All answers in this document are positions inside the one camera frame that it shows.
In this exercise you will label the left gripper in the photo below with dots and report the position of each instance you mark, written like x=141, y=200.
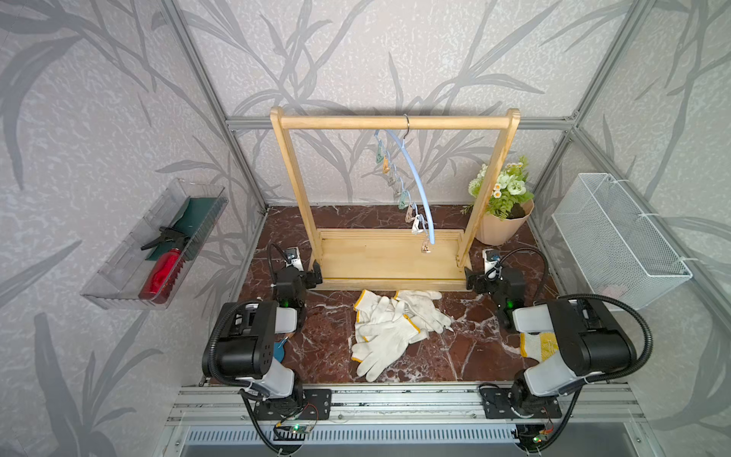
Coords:
x=307, y=276

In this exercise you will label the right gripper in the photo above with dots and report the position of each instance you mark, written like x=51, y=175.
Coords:
x=481, y=279

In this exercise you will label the white glove hung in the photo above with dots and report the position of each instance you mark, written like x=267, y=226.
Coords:
x=422, y=311
x=371, y=308

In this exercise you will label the blue wavy clip hanger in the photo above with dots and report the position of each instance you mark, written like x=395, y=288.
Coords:
x=417, y=213

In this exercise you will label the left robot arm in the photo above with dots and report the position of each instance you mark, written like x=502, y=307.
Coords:
x=241, y=349

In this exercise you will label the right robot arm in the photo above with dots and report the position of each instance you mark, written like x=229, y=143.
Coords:
x=599, y=338

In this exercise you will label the wooden clothes rack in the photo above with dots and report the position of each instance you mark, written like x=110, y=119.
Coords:
x=390, y=259

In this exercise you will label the blue hand rake tool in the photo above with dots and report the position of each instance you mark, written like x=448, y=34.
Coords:
x=279, y=352

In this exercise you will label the yellow rubber-coated glove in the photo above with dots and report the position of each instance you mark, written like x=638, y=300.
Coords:
x=538, y=347

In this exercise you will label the potted white flower plant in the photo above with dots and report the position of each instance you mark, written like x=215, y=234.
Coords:
x=509, y=205

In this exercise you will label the white glove with yellow cuff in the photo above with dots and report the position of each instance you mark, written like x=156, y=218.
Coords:
x=380, y=344

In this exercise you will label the green cloth in tray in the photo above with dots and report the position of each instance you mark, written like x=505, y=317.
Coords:
x=186, y=223

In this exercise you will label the red spray bottle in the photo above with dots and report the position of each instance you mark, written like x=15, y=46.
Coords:
x=158, y=287

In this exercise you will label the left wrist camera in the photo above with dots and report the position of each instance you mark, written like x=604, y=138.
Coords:
x=294, y=258

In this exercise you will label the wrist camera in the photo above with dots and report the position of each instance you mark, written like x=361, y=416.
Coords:
x=491, y=259
x=294, y=258

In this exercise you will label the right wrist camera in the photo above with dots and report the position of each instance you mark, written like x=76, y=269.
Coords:
x=491, y=259

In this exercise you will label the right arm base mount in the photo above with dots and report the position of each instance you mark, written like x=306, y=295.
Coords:
x=516, y=403

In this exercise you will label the white wire mesh basket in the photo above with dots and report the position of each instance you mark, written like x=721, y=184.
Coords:
x=616, y=245

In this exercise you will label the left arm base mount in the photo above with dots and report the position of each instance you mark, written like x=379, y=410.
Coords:
x=309, y=404

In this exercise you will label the aluminium front rail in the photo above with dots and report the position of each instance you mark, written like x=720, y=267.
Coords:
x=451, y=419

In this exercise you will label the clear plastic wall tray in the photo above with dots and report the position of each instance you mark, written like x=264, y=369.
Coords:
x=118, y=282

